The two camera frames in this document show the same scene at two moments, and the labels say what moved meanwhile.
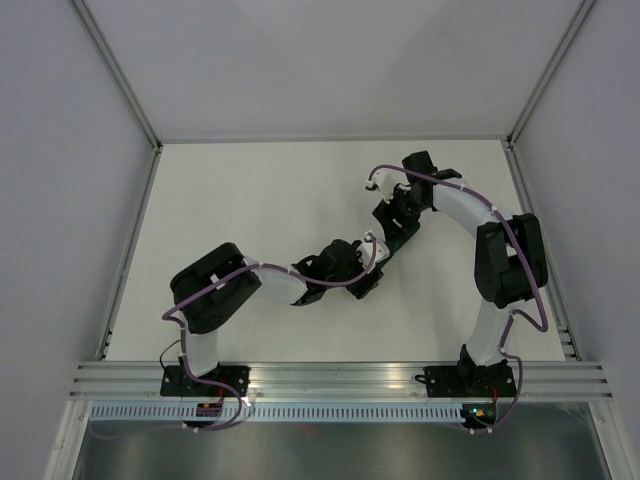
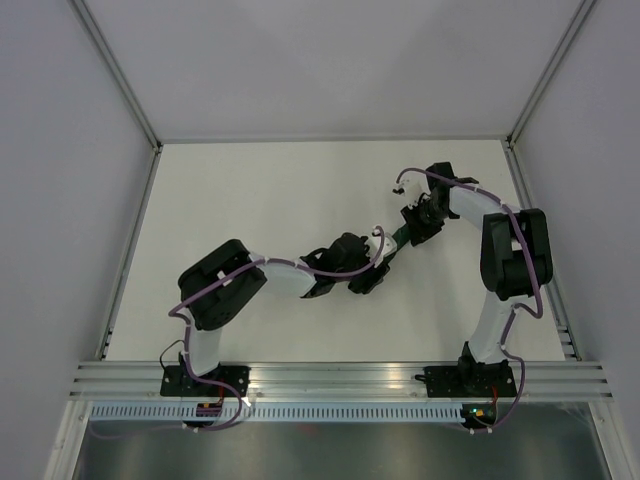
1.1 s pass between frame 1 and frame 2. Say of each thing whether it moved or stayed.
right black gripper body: moved
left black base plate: stayed
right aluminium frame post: stayed
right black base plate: stayed
